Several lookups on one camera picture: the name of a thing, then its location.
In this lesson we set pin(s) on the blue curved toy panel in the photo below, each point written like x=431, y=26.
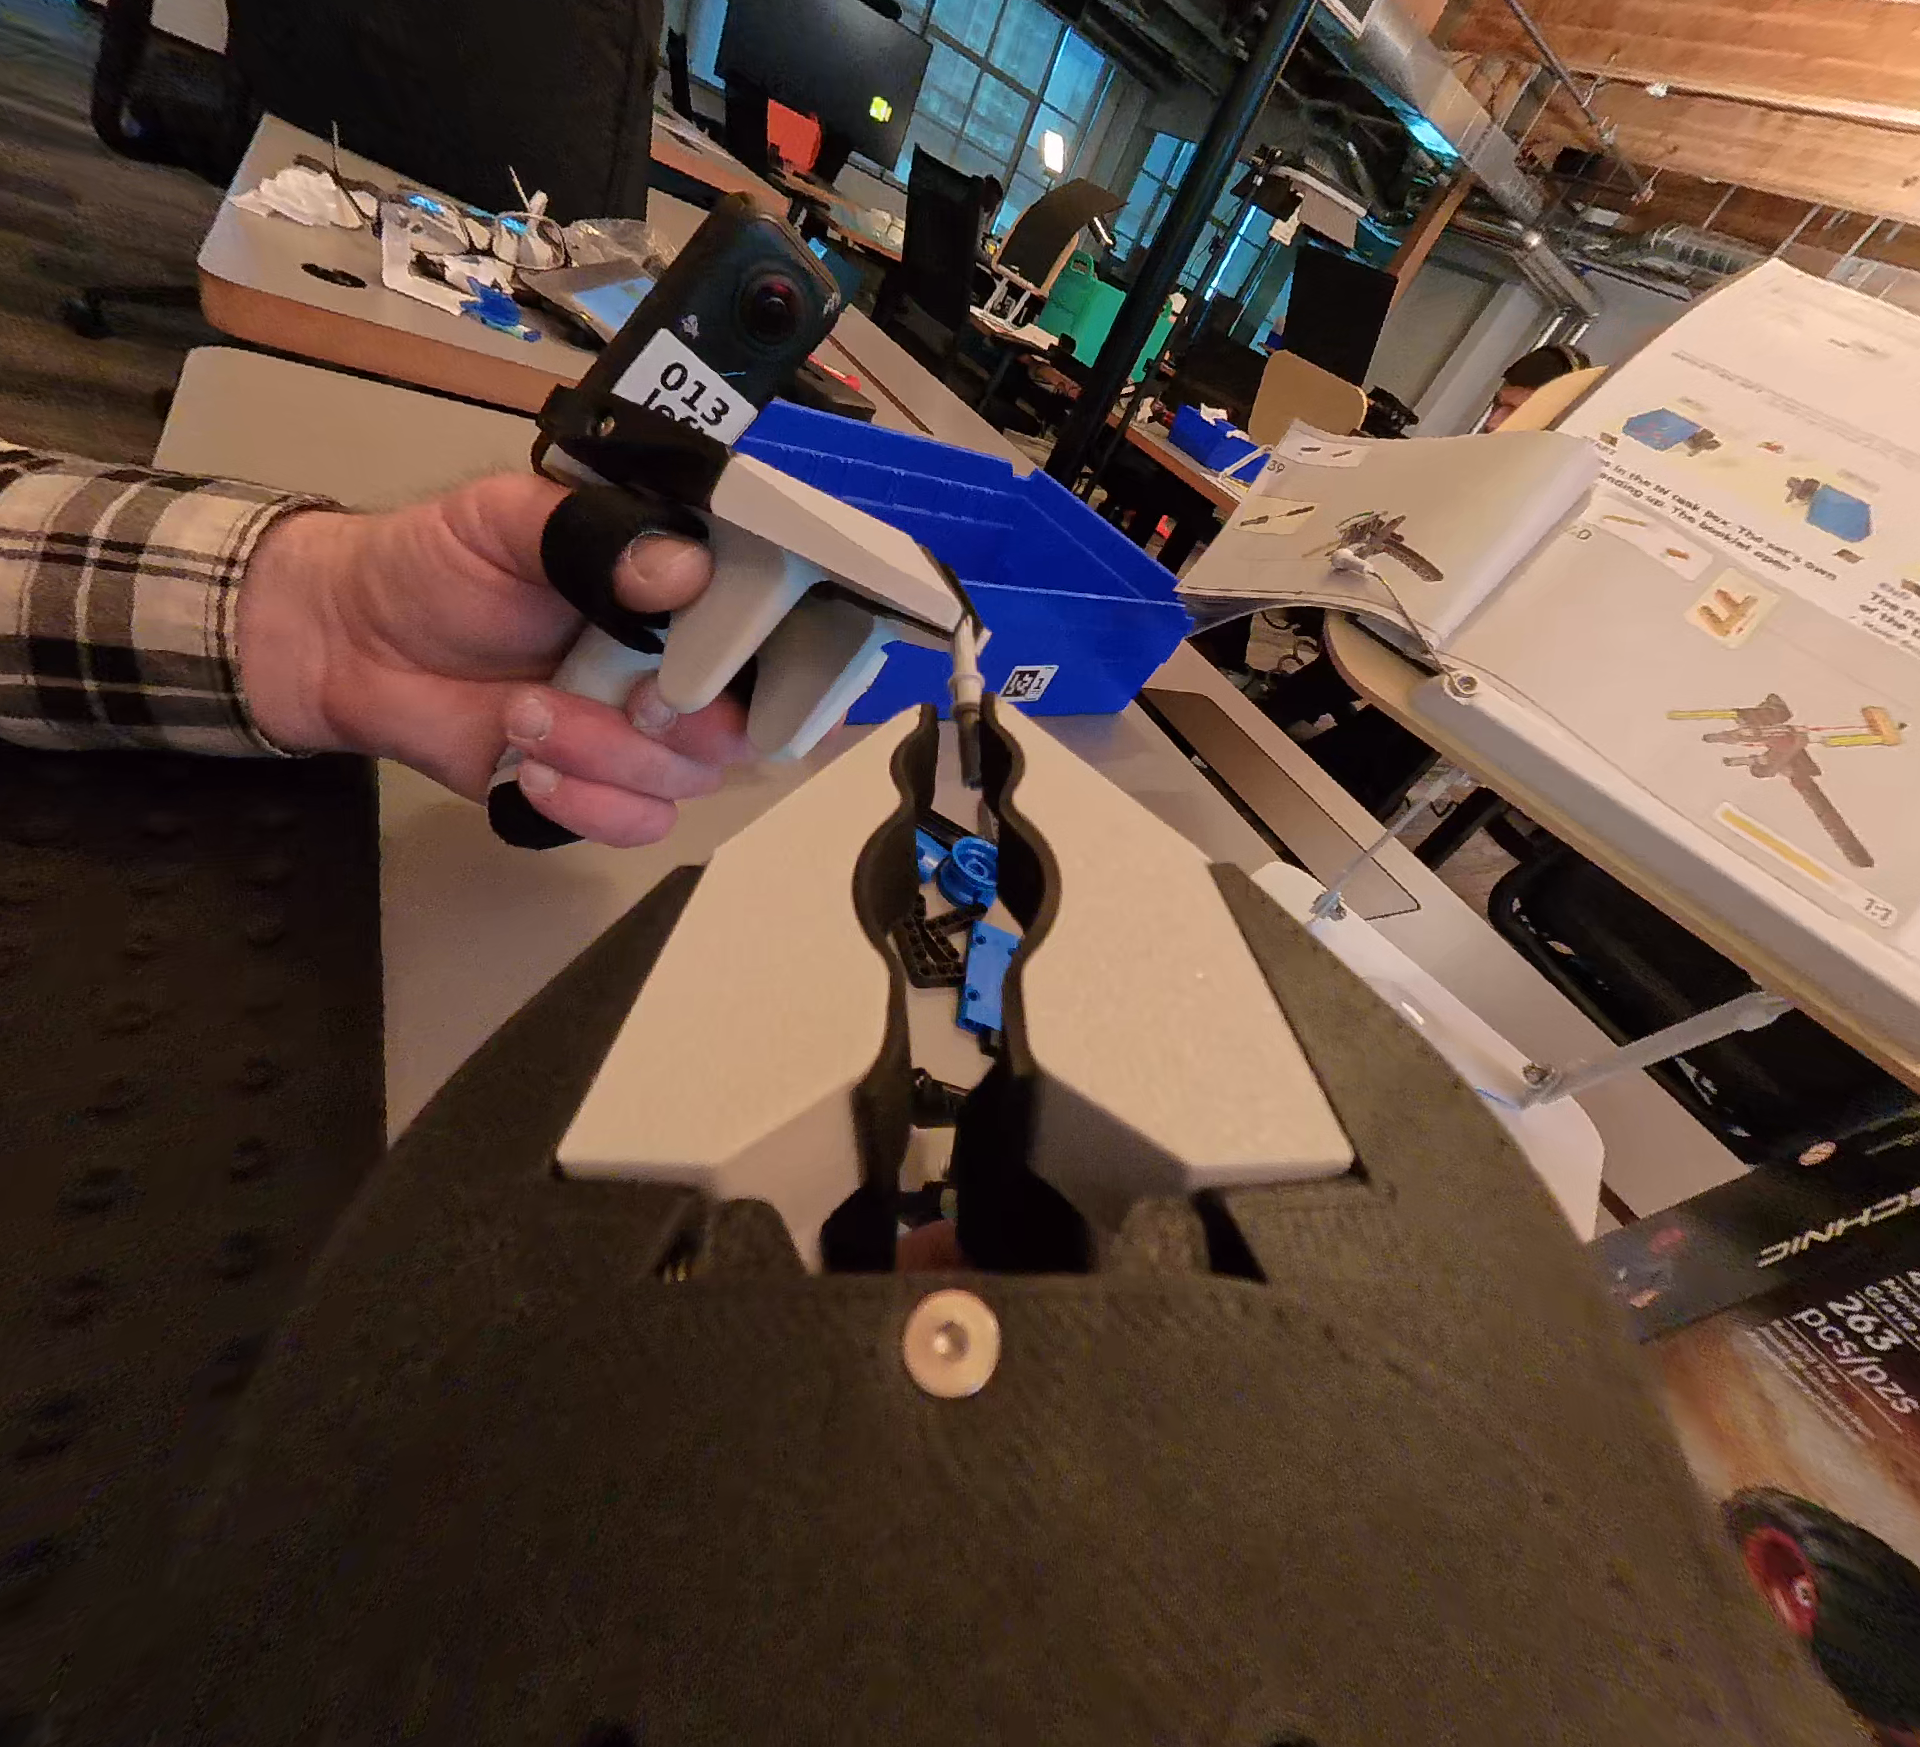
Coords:
x=930, y=859

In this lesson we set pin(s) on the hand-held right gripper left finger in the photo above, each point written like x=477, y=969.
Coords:
x=720, y=1027

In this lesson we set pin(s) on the orange chair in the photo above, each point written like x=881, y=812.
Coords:
x=792, y=136

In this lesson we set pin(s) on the open instruction booklet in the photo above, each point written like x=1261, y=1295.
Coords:
x=1425, y=502

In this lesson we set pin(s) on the black angled toy frame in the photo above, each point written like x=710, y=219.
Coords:
x=933, y=953

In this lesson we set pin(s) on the white book stand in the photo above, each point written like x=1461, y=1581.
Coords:
x=1499, y=1132

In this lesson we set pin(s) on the black dimpled mat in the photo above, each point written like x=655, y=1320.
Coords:
x=179, y=1101

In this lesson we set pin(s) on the wooden edged table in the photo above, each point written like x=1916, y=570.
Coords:
x=301, y=307

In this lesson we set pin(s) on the blue toy wheel hub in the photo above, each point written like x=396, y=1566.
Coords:
x=970, y=871

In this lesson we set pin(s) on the printed task sheet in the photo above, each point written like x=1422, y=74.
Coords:
x=1770, y=383

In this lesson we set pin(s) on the black power adapter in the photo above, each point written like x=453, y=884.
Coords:
x=836, y=394

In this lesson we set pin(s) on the black metal pole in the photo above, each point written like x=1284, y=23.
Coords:
x=1231, y=128

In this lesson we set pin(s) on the toy truck set box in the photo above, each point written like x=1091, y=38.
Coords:
x=1799, y=1326

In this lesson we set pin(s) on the person's left hand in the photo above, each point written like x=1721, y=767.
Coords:
x=405, y=623

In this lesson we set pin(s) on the dark monitor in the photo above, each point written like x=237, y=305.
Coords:
x=817, y=36

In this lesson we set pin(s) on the grey tablet device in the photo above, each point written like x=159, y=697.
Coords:
x=601, y=305

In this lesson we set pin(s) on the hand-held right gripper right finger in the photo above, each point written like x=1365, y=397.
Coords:
x=1185, y=1027

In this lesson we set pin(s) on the person's left forearm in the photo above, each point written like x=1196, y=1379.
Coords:
x=119, y=592

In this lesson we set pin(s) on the tan plywood chair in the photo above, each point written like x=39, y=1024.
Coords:
x=1305, y=397

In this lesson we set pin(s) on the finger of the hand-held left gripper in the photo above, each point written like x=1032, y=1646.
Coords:
x=825, y=532
x=825, y=683

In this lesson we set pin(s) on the blue bin with white tag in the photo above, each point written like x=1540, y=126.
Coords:
x=1051, y=563

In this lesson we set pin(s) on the blue flat toy panel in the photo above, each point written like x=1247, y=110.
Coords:
x=986, y=982

